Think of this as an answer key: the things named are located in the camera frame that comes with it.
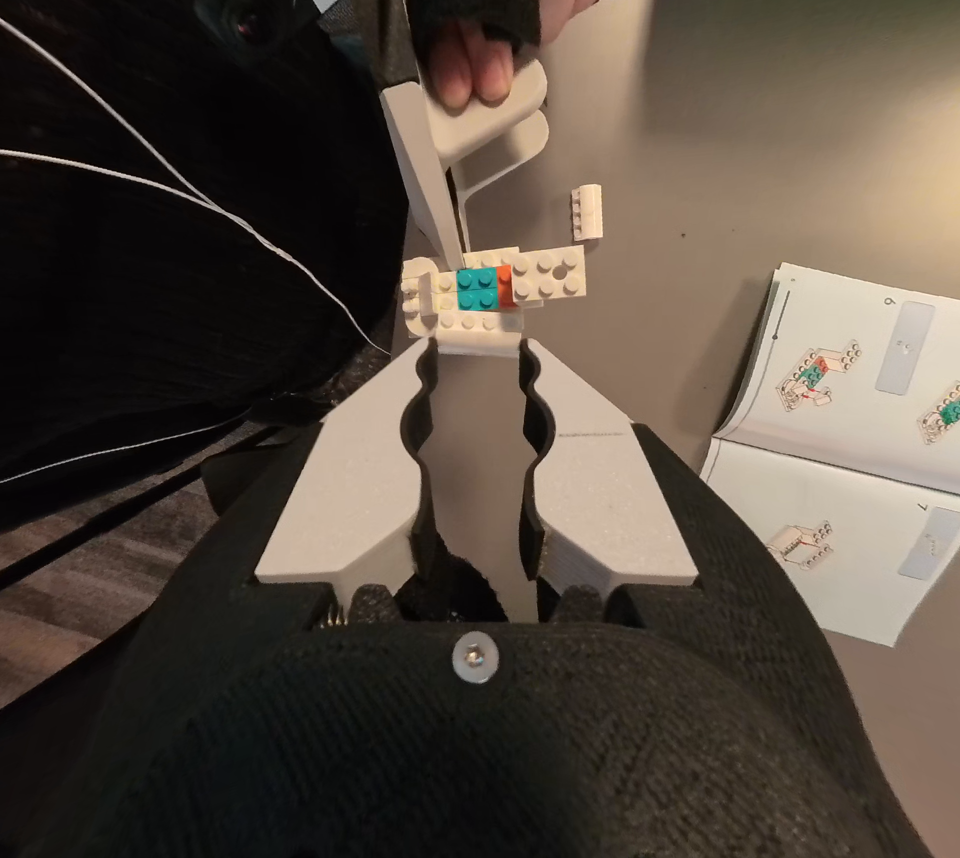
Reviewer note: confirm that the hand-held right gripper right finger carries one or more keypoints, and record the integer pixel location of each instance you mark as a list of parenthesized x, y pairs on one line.
[(615, 498)]

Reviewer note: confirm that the white four-stud lego brick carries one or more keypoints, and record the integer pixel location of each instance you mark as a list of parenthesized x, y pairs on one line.
[(591, 212)]

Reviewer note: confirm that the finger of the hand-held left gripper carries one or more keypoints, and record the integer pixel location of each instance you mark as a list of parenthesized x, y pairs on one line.
[(427, 183)]

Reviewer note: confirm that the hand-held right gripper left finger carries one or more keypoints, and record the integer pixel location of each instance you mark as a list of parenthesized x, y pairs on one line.
[(345, 498)]

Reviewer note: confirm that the white lego brick model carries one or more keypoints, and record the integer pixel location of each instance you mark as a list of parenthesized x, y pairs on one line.
[(476, 288)]

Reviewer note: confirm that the open instruction booklet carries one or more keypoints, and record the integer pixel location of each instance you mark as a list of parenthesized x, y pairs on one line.
[(847, 468)]

